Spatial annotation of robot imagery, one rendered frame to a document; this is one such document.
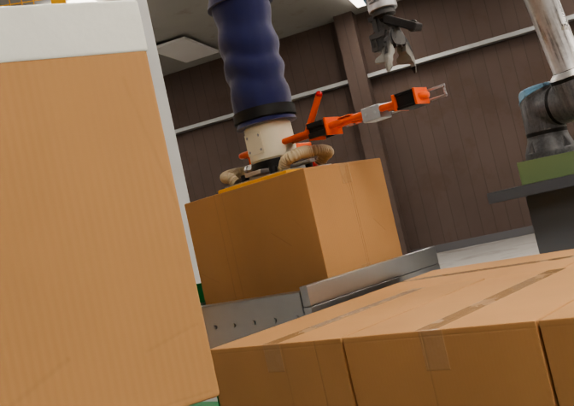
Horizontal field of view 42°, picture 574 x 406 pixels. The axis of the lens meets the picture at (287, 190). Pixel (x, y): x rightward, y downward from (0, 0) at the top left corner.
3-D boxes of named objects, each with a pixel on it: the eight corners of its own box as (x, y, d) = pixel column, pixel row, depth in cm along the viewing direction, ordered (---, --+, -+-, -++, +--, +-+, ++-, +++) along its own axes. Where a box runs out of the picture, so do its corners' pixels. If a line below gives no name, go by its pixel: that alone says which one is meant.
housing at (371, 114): (362, 123, 231) (359, 109, 231) (375, 122, 236) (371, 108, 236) (380, 117, 226) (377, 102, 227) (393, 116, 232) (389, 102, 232)
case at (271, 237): (207, 313, 263) (184, 203, 266) (284, 290, 292) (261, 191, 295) (332, 297, 222) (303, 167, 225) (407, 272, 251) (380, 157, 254)
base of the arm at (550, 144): (528, 161, 293) (523, 137, 294) (578, 150, 286) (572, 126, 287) (524, 161, 276) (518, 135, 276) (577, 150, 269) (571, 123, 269)
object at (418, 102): (394, 111, 222) (389, 95, 222) (407, 110, 227) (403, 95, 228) (417, 103, 216) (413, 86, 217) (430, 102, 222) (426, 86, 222)
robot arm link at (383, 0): (400, -8, 227) (382, -10, 220) (403, 8, 227) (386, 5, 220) (377, 3, 233) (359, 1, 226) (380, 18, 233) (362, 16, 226)
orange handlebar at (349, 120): (217, 168, 278) (215, 159, 278) (272, 162, 300) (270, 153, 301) (424, 99, 216) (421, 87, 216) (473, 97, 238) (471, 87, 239)
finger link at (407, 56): (406, 72, 235) (390, 49, 232) (421, 66, 231) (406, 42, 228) (402, 77, 233) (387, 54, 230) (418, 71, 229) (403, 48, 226)
